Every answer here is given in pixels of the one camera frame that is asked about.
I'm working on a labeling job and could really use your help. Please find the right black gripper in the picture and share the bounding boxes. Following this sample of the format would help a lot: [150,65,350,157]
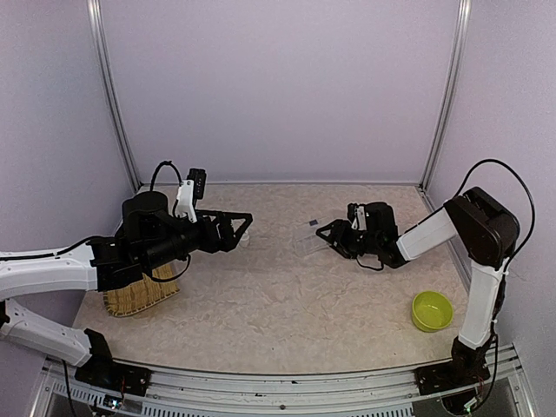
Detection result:
[316,218,381,258]

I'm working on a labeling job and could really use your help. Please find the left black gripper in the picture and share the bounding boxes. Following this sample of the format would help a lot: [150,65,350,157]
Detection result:
[142,208,253,271]

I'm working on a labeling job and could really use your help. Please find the clear plastic pill organizer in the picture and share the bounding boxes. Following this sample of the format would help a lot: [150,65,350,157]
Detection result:
[292,217,332,257]

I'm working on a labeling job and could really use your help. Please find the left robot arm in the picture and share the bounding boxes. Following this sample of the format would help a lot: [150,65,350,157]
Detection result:
[1,191,253,387]

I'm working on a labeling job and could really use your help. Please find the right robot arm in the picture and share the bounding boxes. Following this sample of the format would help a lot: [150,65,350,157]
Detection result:
[315,187,520,386]

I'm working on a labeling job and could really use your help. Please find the white open pill bottle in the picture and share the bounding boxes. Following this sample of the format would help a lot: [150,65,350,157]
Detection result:
[239,234,250,248]

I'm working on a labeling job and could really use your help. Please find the woven bamboo tray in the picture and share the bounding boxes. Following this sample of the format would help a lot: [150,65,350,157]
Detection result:
[103,275,180,318]

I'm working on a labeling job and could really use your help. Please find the green plastic bowl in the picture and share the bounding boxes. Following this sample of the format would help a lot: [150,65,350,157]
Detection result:
[412,291,453,333]

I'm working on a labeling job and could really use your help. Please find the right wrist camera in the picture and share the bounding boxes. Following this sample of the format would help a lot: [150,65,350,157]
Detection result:
[347,203,367,231]

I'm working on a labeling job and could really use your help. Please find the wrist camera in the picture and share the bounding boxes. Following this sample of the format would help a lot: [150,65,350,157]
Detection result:
[172,169,207,223]
[347,203,367,231]

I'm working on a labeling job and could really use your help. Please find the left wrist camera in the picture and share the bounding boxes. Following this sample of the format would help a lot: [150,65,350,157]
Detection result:
[172,169,207,223]

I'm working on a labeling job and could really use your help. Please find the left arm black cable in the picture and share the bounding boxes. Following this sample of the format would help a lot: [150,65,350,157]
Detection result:
[149,160,183,192]

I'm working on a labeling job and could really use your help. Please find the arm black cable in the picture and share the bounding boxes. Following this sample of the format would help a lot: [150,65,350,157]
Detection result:
[458,158,536,270]
[149,160,183,192]

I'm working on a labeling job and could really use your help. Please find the front aluminium rail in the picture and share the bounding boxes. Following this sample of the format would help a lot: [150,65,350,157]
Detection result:
[30,342,535,417]

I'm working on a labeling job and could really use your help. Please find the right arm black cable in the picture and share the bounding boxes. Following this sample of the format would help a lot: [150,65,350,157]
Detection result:
[458,158,536,270]

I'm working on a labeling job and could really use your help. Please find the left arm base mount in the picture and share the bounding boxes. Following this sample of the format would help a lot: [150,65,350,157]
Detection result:
[75,356,152,397]

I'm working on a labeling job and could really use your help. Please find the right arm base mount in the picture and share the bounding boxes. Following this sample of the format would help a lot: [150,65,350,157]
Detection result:
[414,362,491,395]

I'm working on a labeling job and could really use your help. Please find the left aluminium frame post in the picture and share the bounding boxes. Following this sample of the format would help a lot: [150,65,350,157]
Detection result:
[87,0,142,192]

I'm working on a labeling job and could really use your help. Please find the aluminium frame post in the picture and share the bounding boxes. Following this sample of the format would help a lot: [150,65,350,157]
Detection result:
[87,0,142,192]
[420,0,472,194]

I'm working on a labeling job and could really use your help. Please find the right aluminium frame post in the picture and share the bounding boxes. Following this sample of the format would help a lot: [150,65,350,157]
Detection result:
[420,0,472,194]

